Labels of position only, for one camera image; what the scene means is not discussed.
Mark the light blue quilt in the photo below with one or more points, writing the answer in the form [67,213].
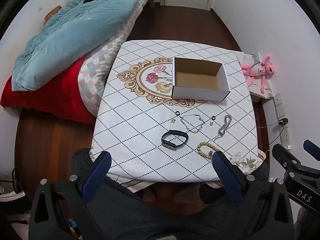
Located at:
[75,35]

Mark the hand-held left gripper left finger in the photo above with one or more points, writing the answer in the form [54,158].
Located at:
[98,172]

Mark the red blanket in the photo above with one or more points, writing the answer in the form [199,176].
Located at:
[50,97]

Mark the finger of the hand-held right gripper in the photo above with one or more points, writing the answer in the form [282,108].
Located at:
[312,150]
[281,152]

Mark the black charger plug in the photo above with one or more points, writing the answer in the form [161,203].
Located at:
[283,121]

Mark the brown pillow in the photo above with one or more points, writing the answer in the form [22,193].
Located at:
[53,12]

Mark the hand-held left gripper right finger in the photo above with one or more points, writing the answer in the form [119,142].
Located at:
[226,177]

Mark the person's dark fleece clothing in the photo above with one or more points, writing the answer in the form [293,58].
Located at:
[150,217]

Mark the pink plush toy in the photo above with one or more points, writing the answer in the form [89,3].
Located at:
[257,70]

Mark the grey clothes hanger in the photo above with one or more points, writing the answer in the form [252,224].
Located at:
[254,58]

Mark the white wall socket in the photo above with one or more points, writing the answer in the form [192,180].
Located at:
[285,135]

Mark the white cardboard box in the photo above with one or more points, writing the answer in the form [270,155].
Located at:
[197,93]

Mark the black smart band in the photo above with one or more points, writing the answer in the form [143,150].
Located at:
[167,144]

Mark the grey wall plate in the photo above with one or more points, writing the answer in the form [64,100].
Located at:
[281,113]
[278,100]

